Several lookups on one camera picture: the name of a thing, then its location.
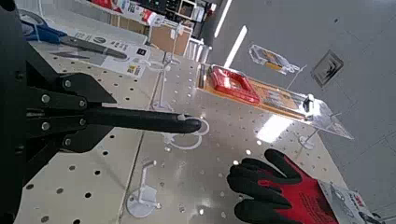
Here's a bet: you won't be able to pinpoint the utility knife blister pack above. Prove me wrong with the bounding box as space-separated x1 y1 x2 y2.
247 44 302 77

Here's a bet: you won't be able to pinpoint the glossy perforated pegboard panel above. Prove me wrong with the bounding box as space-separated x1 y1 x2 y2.
120 55 348 224

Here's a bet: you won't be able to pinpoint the red black work glove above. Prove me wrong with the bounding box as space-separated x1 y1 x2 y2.
226 148 340 224

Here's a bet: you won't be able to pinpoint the white perforated pegboard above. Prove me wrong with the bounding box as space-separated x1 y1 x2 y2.
13 40 166 224

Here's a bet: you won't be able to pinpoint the blue scissors on card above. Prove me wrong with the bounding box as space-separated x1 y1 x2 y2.
18 8 152 78

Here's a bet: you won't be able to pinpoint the red handle saw package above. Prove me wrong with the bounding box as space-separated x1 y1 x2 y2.
197 63 354 141

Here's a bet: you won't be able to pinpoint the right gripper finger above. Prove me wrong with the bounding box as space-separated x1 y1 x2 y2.
26 60 117 117
27 117 114 178

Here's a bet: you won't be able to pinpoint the grey glove label card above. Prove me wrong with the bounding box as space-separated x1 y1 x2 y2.
317 179 387 224

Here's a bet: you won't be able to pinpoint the long ceiling light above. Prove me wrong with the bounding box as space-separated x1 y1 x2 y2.
223 25 248 69
213 0 233 39

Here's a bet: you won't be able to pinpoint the brown cardboard box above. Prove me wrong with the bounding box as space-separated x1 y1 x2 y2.
148 23 193 57

